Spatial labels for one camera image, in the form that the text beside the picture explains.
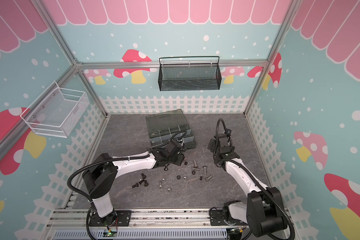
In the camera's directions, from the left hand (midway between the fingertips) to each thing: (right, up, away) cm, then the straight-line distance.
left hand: (180, 159), depth 90 cm
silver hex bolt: (+9, -4, +2) cm, 10 cm away
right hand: (+22, +10, -2) cm, 24 cm away
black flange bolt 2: (-20, -13, -5) cm, 24 cm away
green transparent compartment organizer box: (-14, +20, +20) cm, 31 cm away
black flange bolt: (-25, -14, -5) cm, 29 cm away
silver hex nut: (-6, -16, -7) cm, 19 cm away
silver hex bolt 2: (+14, -7, 0) cm, 16 cm away
